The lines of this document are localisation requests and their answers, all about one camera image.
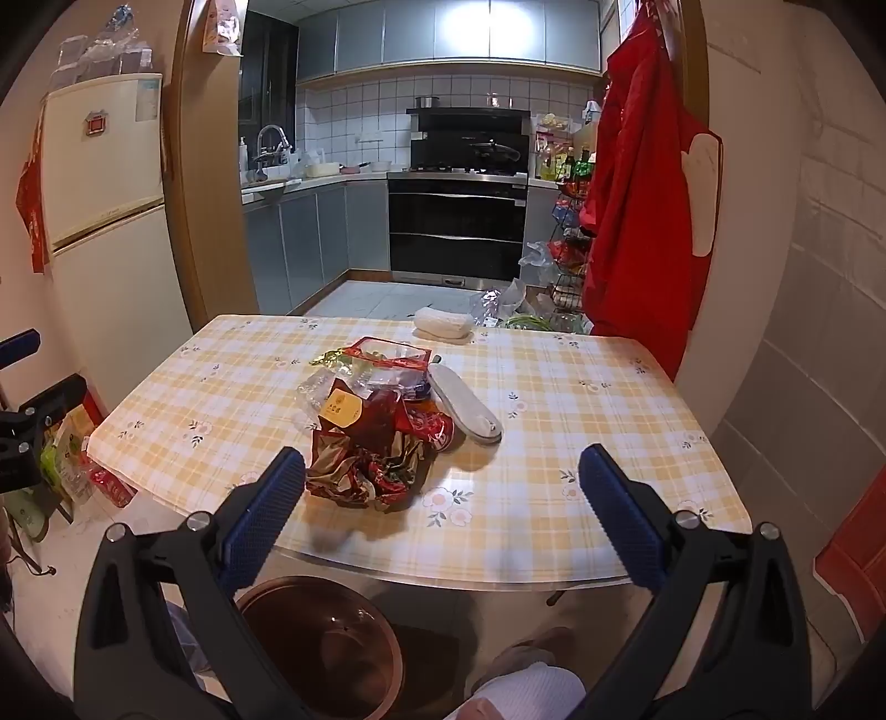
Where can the red hanging cloth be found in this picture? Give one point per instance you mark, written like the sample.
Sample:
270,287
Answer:
33,208

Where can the stack of clear plastic containers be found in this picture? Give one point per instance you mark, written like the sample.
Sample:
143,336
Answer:
104,52

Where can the white oblong plastic package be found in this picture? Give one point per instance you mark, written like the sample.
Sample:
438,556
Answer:
465,407

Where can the grey lower kitchen cabinets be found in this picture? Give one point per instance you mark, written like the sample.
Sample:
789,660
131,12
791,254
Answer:
311,235

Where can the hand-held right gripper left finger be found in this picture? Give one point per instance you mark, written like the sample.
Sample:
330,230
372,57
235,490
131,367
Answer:
263,516

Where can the person's left leg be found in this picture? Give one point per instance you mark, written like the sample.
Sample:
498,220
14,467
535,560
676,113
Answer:
187,640

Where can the dark kitchen window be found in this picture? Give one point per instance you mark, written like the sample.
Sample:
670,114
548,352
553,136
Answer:
266,83

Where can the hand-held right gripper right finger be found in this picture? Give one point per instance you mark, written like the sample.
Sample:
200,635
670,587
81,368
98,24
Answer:
623,519

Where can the brown round waste bin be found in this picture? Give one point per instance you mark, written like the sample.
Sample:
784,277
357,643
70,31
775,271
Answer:
318,644

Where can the red packet with yellow label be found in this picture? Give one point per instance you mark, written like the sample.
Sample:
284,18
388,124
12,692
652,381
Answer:
340,410

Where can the grey upper kitchen cabinets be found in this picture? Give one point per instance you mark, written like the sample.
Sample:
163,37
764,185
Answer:
450,31

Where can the clear plastic bags on floor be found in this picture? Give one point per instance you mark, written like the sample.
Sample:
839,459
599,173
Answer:
516,298

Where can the dark red foil wrapper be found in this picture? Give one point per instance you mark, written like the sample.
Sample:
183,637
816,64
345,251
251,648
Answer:
363,474

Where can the cream two-door refrigerator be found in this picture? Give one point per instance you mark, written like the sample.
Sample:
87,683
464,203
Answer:
111,221

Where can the table with yellow checked cloth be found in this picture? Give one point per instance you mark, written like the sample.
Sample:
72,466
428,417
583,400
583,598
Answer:
588,415

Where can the red and white crushed wrapper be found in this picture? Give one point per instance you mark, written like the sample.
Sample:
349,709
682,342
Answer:
432,429

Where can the gold foil wrapper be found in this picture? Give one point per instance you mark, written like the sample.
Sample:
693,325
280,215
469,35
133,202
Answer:
329,358

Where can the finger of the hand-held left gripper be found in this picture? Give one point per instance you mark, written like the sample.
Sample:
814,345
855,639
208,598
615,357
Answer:
59,396
21,344

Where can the person's leg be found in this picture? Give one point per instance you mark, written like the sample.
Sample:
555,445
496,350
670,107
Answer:
529,685
187,640

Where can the steel cooking pot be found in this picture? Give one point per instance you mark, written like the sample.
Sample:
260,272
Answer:
428,102

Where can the white foam cloth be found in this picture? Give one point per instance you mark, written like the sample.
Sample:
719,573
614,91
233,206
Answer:
443,324

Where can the red plastic stool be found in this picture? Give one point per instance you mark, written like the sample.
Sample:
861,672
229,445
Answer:
855,554

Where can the red snack packet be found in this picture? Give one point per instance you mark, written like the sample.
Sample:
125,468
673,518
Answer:
111,484

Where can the red apron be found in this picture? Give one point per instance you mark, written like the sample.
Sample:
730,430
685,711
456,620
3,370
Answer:
637,208

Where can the black built-in oven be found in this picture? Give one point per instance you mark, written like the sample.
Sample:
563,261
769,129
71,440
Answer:
457,228

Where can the hanging clear plastic bag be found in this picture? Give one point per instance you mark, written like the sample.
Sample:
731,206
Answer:
221,28

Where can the pale fridge sticker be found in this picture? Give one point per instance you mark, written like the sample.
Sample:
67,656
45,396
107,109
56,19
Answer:
147,102

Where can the wooden door frame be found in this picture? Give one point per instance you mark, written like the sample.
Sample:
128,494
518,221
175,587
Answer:
207,180

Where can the person's right leg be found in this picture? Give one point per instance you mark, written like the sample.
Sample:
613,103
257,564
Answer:
529,685

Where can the red fridge magnet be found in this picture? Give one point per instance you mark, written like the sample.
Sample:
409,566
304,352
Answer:
97,123

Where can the chrome kitchen faucet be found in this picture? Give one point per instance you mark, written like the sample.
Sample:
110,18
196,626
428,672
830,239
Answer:
271,142

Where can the grey kitchen cabinets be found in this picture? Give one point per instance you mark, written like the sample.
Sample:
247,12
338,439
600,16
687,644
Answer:
311,235
450,31

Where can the red and white packet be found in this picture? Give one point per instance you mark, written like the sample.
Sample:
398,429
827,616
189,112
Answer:
387,354

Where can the green plastic bag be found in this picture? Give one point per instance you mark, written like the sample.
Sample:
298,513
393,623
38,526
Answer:
54,462

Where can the group of condiment bottles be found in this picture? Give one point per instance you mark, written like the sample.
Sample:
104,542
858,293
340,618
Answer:
564,156

